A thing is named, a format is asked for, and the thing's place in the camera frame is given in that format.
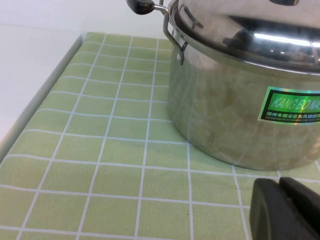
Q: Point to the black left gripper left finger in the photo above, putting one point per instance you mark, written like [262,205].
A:
[267,215]

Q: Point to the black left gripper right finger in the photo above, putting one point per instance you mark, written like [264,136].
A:
[305,207]

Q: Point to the stainless steel pot lid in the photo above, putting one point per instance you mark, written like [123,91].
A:
[225,25]

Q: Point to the green checked tablecloth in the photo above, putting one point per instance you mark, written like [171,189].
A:
[100,155]

